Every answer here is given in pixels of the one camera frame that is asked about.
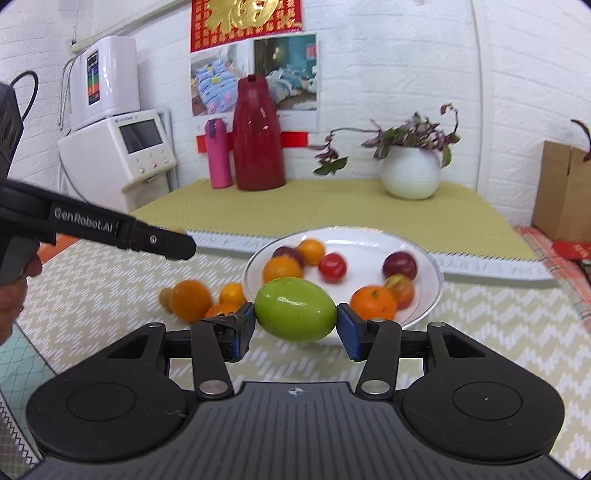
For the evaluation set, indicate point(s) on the brown paper bag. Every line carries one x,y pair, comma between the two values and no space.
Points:
558,194

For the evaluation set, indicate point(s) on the red yellow apple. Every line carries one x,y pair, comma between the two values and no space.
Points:
404,290

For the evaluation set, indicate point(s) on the red thermos jug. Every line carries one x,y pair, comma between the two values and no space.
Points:
258,138

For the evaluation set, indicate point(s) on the white wall conduit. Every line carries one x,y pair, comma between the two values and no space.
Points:
488,101

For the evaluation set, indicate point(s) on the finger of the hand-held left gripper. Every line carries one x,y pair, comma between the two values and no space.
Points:
157,240

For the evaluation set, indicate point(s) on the red plaid cloth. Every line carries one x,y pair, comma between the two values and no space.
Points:
563,277

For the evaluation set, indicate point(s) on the potted plant in white pot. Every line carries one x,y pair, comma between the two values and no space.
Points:
411,175

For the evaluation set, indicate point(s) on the large orange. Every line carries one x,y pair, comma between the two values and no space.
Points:
190,300
373,302
281,269

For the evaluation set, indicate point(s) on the white dispenser with screen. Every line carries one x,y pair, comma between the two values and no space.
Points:
97,157

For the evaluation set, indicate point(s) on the person's left hand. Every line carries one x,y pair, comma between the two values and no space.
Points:
11,304

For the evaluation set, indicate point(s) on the beige teal patterned tablecloth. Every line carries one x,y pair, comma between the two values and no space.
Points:
485,314

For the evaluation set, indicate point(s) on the white water purifier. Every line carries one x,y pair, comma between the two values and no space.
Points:
115,78

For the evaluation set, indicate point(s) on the red gold wall decoration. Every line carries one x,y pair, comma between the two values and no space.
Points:
244,23

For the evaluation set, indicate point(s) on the pink thermos bottle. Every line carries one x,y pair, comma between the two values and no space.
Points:
218,157

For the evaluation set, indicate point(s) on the white plate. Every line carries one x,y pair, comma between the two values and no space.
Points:
360,249

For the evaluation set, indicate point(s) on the dark red plum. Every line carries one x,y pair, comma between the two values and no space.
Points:
400,265
284,252

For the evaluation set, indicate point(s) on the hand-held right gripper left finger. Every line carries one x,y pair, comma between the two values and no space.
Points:
244,330

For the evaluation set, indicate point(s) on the olive green tablecloth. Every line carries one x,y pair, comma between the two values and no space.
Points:
323,203

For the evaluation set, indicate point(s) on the bedding wall poster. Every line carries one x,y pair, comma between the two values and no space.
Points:
295,69

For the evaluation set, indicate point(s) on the green fruit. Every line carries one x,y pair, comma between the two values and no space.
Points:
295,309

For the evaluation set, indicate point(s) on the purple leaf plant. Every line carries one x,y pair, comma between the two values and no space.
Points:
586,138

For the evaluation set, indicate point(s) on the red packet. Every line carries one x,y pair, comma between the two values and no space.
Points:
572,250

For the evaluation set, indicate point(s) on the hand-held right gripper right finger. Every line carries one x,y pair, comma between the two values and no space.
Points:
348,334

